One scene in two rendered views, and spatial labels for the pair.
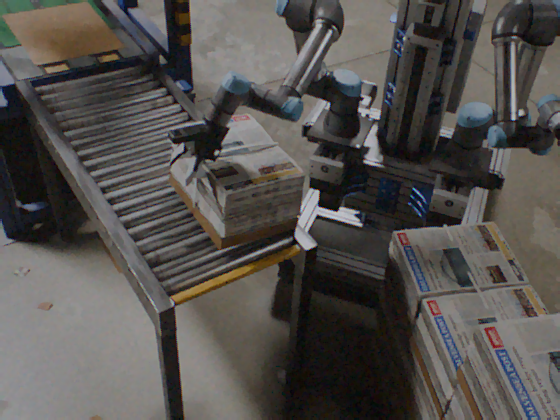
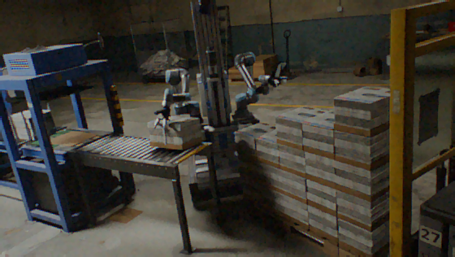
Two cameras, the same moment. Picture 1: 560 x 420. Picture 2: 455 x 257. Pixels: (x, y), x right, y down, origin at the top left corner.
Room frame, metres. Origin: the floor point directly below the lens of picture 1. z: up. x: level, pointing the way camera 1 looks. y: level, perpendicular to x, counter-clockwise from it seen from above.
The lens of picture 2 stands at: (-1.79, 0.82, 1.99)
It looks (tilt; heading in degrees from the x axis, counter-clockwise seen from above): 18 degrees down; 344
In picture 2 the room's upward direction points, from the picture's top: 7 degrees counter-clockwise
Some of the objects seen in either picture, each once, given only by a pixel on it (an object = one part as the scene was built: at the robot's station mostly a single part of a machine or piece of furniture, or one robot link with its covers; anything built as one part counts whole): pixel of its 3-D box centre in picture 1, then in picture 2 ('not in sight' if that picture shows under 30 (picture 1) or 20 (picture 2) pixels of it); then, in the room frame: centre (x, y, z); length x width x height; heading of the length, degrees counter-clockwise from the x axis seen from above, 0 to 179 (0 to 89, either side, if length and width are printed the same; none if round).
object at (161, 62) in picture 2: not in sight; (160, 51); (9.69, -0.69, 0.85); 1.21 x 0.83 x 1.71; 41
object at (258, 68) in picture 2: not in sight; (253, 68); (7.70, -2.68, 0.28); 1.20 x 0.83 x 0.57; 41
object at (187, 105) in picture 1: (217, 150); (156, 143); (2.01, 0.52, 0.74); 1.34 x 0.05 x 0.12; 41
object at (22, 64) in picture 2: not in sight; (47, 58); (2.62, 1.37, 1.65); 0.60 x 0.45 x 0.20; 131
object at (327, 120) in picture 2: not in sight; (331, 119); (0.72, -0.68, 1.06); 0.37 x 0.28 x 0.01; 110
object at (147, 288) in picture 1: (85, 190); (118, 163); (1.68, 0.90, 0.74); 1.34 x 0.05 x 0.12; 41
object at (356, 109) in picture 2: not in sight; (369, 180); (0.44, -0.79, 0.65); 0.39 x 0.30 x 1.29; 109
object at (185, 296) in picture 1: (239, 274); (192, 153); (1.34, 0.29, 0.81); 0.43 x 0.03 x 0.02; 131
